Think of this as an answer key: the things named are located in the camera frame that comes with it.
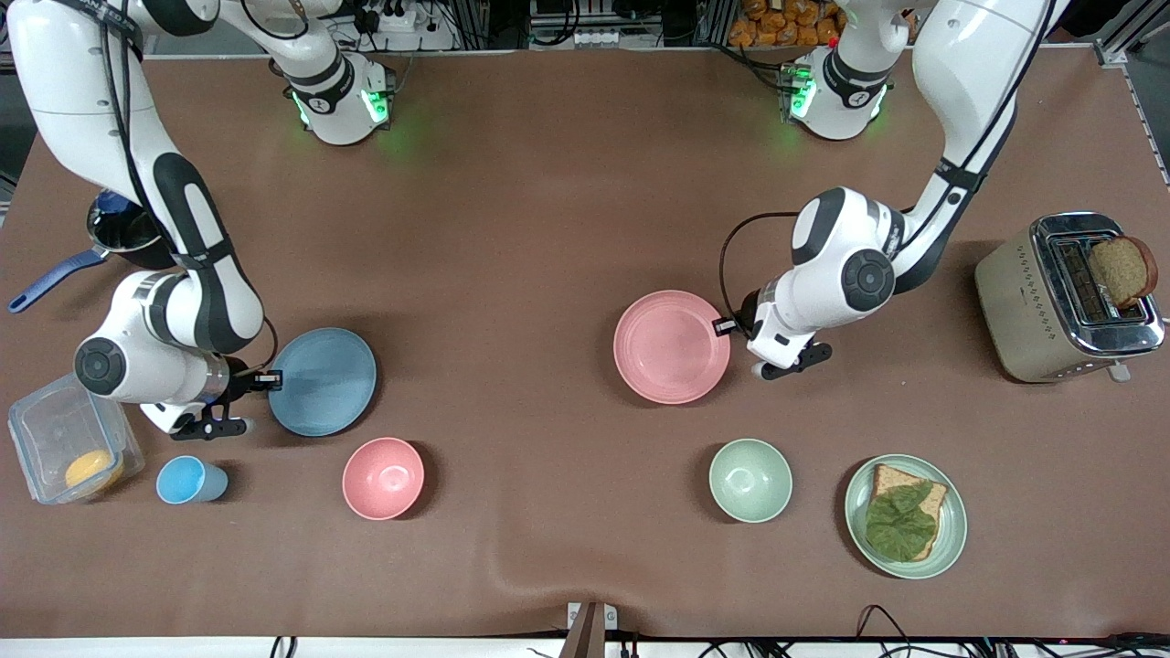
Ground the blue plate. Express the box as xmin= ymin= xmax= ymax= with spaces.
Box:
xmin=268 ymin=327 xmax=378 ymax=438

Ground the pink plate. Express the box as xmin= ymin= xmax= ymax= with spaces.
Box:
xmin=613 ymin=290 xmax=731 ymax=405

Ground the blue cup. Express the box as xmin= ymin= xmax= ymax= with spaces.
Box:
xmin=155 ymin=455 xmax=229 ymax=505

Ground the yellow round food piece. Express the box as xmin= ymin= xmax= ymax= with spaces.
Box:
xmin=64 ymin=450 xmax=125 ymax=493

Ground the green bowl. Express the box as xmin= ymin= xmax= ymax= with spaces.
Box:
xmin=709 ymin=439 xmax=793 ymax=524

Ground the clear plastic food container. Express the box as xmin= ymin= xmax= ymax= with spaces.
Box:
xmin=7 ymin=371 xmax=145 ymax=505

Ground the brown bread slice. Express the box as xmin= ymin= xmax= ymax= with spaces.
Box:
xmin=867 ymin=464 xmax=949 ymax=562

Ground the pink bowl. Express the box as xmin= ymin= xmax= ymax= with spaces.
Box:
xmin=343 ymin=438 xmax=426 ymax=521

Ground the glass pot lid blue knob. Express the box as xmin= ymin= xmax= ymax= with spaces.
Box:
xmin=87 ymin=189 xmax=165 ymax=255

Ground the green lettuce leaf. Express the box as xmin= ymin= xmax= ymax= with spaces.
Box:
xmin=865 ymin=483 xmax=939 ymax=562

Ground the beige chrome toaster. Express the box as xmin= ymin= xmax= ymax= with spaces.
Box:
xmin=974 ymin=212 xmax=1166 ymax=385

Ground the green plate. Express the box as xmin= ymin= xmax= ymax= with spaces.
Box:
xmin=845 ymin=454 xmax=968 ymax=580

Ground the brown table cover mat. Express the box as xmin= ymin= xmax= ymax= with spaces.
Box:
xmin=0 ymin=46 xmax=1170 ymax=641

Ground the orange snack pack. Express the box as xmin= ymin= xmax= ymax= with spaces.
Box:
xmin=729 ymin=0 xmax=842 ymax=47

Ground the brown toast slice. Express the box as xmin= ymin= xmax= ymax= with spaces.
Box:
xmin=1088 ymin=236 xmax=1159 ymax=310

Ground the white power strip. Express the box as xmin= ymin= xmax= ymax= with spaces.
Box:
xmin=352 ymin=0 xmax=417 ymax=33

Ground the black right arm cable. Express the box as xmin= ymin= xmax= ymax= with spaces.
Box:
xmin=91 ymin=0 xmax=280 ymax=376

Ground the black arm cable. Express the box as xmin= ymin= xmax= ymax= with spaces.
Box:
xmin=719 ymin=0 xmax=1048 ymax=321
xmin=91 ymin=0 xmax=280 ymax=376

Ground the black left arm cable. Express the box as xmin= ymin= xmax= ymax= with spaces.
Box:
xmin=719 ymin=0 xmax=1048 ymax=321

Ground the black saucepan blue handle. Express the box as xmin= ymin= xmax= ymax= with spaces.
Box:
xmin=9 ymin=189 xmax=175 ymax=314

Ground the looped black floor cable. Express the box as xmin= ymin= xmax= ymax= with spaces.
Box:
xmin=855 ymin=603 xmax=915 ymax=658

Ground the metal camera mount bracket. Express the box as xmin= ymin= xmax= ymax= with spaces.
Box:
xmin=559 ymin=601 xmax=618 ymax=658

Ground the aluminium frame post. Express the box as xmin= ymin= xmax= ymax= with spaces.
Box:
xmin=1092 ymin=0 xmax=1170 ymax=67

